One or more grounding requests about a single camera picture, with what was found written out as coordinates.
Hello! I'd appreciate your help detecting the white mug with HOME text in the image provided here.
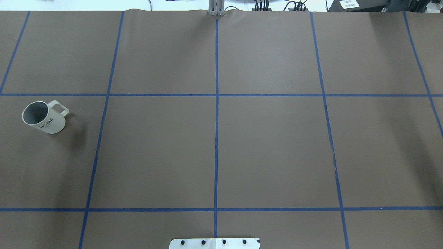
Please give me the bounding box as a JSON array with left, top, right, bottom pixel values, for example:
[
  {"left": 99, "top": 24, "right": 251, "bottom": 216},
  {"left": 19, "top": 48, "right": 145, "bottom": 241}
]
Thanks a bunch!
[{"left": 22, "top": 100, "right": 70, "bottom": 135}]

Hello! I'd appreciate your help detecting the brown paper table cover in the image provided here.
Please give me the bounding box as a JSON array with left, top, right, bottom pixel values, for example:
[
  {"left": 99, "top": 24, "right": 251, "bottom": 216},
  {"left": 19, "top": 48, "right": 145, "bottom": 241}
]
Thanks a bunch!
[{"left": 1, "top": 9, "right": 442, "bottom": 249}]

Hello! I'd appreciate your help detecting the aluminium frame post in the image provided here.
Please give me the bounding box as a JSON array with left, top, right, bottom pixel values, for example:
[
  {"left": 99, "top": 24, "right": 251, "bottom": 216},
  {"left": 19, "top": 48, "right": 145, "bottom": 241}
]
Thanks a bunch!
[{"left": 208, "top": 0, "right": 226, "bottom": 16}]

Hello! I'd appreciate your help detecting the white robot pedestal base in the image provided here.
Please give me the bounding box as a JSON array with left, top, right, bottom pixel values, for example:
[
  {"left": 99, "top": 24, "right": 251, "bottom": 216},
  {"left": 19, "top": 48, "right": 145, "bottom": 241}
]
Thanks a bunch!
[{"left": 169, "top": 238, "right": 261, "bottom": 249}]

